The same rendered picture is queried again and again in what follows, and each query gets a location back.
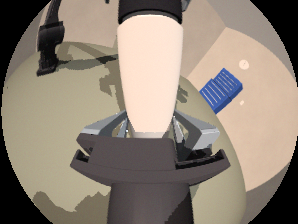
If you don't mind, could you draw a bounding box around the black bottle cap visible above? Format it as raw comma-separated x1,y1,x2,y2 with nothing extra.
118,0,182,25

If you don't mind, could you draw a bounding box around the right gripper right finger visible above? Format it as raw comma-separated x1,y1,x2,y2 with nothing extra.
172,109,220,161

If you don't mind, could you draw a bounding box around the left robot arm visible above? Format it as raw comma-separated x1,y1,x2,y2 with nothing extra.
36,0,65,77

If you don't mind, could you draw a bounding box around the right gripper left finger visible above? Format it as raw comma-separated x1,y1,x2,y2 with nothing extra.
80,109,129,138

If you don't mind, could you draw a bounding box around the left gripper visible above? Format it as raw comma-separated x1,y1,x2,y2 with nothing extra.
105,0,191,12

